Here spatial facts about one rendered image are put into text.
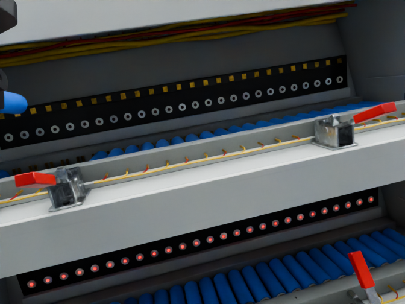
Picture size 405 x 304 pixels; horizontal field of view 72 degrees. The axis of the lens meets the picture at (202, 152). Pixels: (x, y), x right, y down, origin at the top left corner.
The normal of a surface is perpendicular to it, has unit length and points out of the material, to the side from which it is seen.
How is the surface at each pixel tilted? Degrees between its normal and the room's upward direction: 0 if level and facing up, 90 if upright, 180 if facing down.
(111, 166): 108
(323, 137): 90
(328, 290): 18
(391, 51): 90
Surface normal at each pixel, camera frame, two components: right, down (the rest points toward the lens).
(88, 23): 0.18, 0.20
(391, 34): -0.97, 0.19
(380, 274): -0.16, -0.96
